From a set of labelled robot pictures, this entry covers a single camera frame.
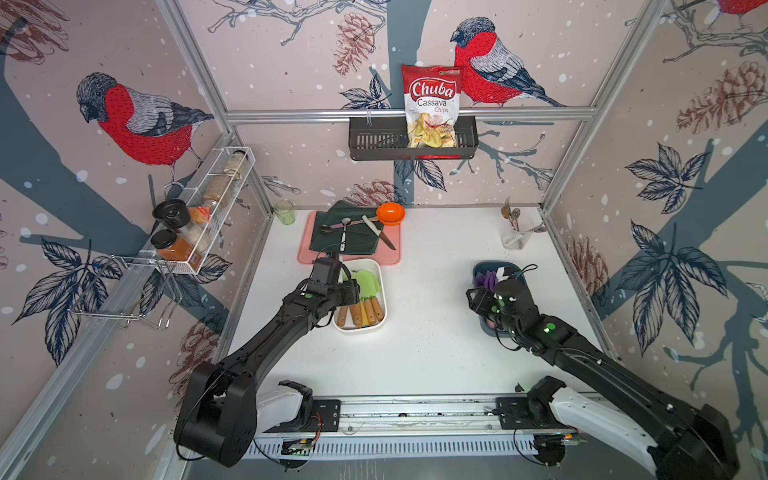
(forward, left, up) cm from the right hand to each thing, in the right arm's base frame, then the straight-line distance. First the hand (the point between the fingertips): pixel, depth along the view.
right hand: (470, 292), depth 82 cm
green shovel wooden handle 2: (+10, +33, -11) cm, 36 cm away
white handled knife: (+33, +29, -12) cm, 46 cm away
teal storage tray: (+14, -18, -10) cm, 25 cm away
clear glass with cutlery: (+27, -20, -8) cm, 35 cm away
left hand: (+3, +33, -2) cm, 33 cm away
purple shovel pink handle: (+10, -9, -10) cm, 16 cm away
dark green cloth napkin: (+32, +43, -12) cm, 55 cm away
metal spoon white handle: (+25, +42, -11) cm, 50 cm away
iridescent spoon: (+33, +49, -12) cm, 60 cm away
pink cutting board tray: (+23, +27, -13) cm, 38 cm away
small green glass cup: (+41, +68, -10) cm, 80 cm away
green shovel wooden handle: (+7, +29, -11) cm, 31 cm away
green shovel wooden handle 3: (-3, +33, -9) cm, 34 cm away
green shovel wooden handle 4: (-3, +38, -11) cm, 39 cm away
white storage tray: (+12, +27, -6) cm, 31 cm away
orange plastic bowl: (+39, +24, -10) cm, 47 cm away
